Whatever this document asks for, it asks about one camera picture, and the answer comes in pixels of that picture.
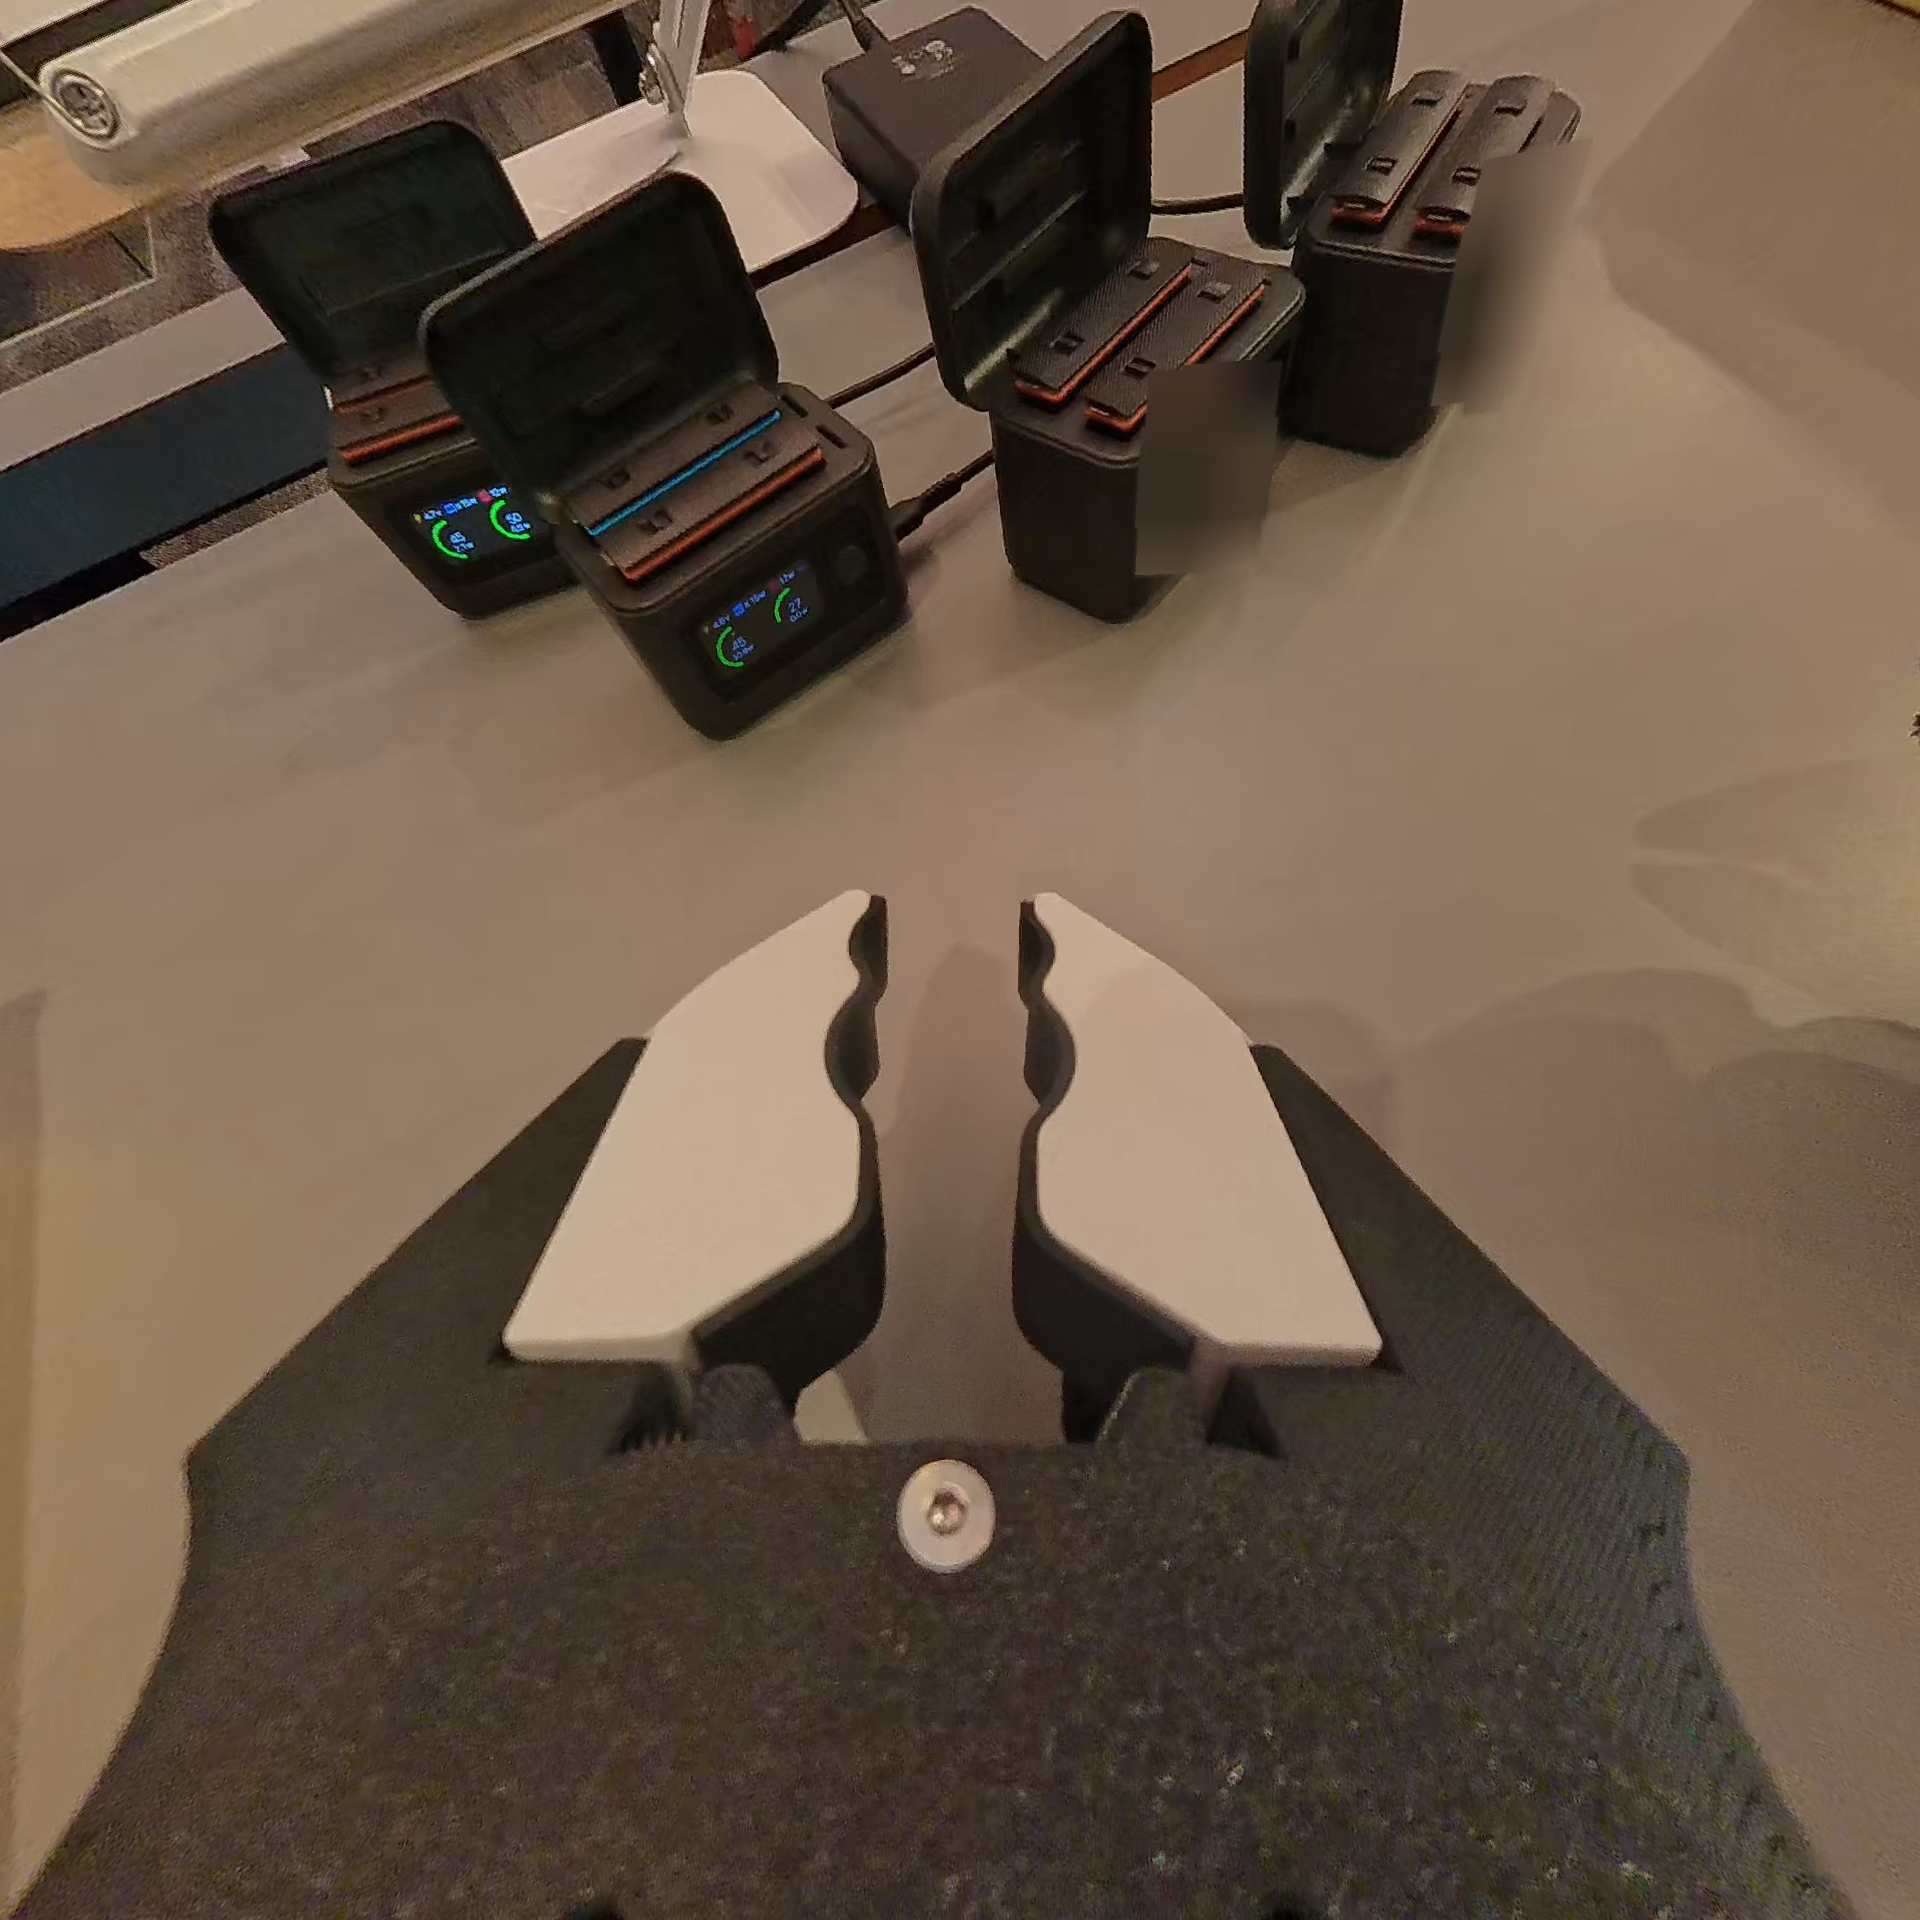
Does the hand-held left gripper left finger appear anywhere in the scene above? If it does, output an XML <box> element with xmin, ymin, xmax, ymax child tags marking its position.
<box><xmin>504</xmin><ymin>888</ymin><xmax>890</xmax><ymax>1408</ymax></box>

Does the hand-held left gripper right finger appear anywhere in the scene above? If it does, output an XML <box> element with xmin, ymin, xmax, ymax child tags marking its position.
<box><xmin>1013</xmin><ymin>891</ymin><xmax>1385</xmax><ymax>1430</ymax></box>

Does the dark grey battery charging case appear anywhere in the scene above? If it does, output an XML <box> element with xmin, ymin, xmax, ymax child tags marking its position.
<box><xmin>211</xmin><ymin>118</ymin><xmax>584</xmax><ymax>621</ymax></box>
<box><xmin>421</xmin><ymin>171</ymin><xmax>913</xmax><ymax>745</ymax></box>
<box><xmin>1247</xmin><ymin>0</ymin><xmax>1586</xmax><ymax>461</ymax></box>
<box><xmin>911</xmin><ymin>11</ymin><xmax>1310</xmax><ymax>627</ymax></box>

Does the black battery blue trim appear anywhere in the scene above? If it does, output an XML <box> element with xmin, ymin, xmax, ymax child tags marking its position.
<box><xmin>584</xmin><ymin>401</ymin><xmax>787</xmax><ymax>540</ymax></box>

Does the dark blue mat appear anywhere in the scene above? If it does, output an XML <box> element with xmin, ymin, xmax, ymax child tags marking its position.
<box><xmin>0</xmin><ymin>428</ymin><xmax>345</xmax><ymax>613</ymax></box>

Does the white table mat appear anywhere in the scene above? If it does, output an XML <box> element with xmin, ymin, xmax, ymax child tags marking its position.
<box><xmin>497</xmin><ymin>67</ymin><xmax>862</xmax><ymax>280</ymax></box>

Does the dark grey multiport power adapter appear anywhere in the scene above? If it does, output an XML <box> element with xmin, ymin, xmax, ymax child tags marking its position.
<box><xmin>823</xmin><ymin>6</ymin><xmax>1057</xmax><ymax>231</ymax></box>

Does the wooden display board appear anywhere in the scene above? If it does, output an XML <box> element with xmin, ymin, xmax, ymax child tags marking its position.
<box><xmin>0</xmin><ymin>88</ymin><xmax>304</xmax><ymax>260</ymax></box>

